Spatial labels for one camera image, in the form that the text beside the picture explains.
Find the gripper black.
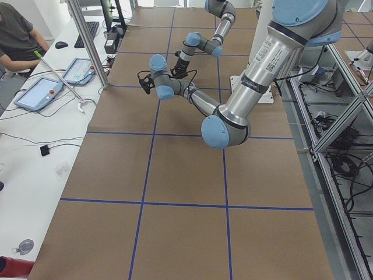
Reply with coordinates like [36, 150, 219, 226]
[171, 54, 189, 78]
[149, 77, 156, 89]

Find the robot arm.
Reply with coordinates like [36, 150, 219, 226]
[171, 1, 236, 79]
[140, 1, 346, 149]

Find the black box with label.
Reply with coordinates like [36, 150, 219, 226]
[104, 32, 119, 54]

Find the far teach pendant tablet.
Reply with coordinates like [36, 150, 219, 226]
[62, 58, 95, 86]

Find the teach pendant tablet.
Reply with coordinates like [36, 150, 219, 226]
[62, 58, 95, 86]
[13, 78, 64, 111]

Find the black keyboard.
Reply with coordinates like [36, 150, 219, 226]
[73, 21, 100, 49]

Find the black monitor stand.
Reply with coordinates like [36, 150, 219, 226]
[100, 0, 127, 36]

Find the black computer mouse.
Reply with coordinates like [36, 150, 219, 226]
[55, 41, 68, 49]

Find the near teach pendant tablet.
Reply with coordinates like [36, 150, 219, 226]
[13, 78, 64, 111]

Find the small black square device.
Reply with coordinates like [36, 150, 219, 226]
[40, 145, 50, 157]

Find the seated person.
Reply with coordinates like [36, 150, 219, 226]
[1, 2, 49, 78]

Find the red object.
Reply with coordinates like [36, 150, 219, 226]
[1, 256, 34, 279]

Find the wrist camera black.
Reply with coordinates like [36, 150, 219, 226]
[137, 71, 152, 95]

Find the white pedestal column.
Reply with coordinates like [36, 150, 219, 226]
[229, 0, 280, 104]

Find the aluminium frame post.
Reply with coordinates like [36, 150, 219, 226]
[66, 0, 109, 89]

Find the aluminium side frame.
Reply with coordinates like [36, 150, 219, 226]
[273, 29, 373, 280]

